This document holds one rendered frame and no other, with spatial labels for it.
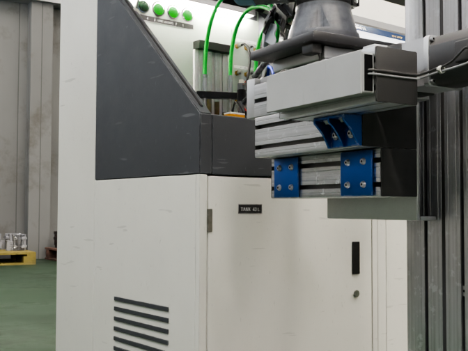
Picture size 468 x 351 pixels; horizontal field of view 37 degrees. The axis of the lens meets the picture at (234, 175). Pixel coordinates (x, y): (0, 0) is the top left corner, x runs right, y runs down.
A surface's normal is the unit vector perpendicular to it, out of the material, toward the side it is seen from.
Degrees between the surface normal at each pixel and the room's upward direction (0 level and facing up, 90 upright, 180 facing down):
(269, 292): 90
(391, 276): 90
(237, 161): 90
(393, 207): 90
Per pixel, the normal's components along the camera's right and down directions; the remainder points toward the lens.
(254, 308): 0.62, -0.04
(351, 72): -0.86, -0.03
